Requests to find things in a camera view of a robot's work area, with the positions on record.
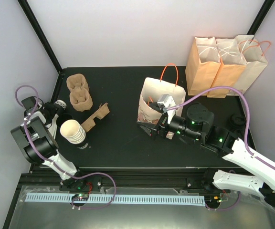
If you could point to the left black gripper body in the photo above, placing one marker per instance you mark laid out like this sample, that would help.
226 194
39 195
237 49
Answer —
51 111

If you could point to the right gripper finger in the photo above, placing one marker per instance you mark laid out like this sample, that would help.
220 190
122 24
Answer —
156 107
149 129

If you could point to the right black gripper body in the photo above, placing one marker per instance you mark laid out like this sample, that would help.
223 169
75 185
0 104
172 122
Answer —
162 125

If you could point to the printed Cream Bear paper bag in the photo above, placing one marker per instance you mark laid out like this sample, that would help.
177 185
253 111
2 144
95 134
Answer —
156 94

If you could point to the stack of white paper cups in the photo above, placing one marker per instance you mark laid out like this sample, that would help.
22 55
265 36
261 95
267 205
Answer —
72 131

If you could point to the black coffee lid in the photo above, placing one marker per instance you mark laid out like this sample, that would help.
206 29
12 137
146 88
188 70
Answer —
237 132
237 120

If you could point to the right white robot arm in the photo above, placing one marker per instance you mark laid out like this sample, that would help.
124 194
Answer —
198 126

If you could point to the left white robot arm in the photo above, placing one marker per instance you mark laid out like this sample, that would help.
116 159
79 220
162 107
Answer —
35 137

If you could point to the black coffee lid back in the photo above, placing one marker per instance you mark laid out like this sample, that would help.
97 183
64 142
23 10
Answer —
237 120

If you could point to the back-left pulp cup carrier stack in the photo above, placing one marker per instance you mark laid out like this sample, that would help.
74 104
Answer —
79 96

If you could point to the left orange paper bag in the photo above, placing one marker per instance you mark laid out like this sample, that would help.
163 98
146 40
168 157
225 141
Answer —
203 64

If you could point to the orange paper bag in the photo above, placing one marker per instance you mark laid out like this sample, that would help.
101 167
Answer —
232 63
203 64

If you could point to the middle orange paper bag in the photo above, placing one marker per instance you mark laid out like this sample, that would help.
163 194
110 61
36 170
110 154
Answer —
232 63

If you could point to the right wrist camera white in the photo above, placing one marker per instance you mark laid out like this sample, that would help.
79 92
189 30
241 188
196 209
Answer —
164 102

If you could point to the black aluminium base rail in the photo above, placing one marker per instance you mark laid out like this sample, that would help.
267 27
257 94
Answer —
189 179

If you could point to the left black frame post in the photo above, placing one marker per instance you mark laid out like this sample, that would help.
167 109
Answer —
39 32

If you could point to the black frame post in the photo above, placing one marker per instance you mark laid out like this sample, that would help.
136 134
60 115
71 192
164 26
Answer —
265 8
39 32

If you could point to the light blue cable duct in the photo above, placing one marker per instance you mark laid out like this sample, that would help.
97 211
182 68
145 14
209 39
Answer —
117 199

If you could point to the white bag orange handles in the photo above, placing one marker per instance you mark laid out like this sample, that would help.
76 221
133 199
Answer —
254 53

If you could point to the right black frame post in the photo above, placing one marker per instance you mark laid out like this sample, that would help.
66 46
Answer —
265 8

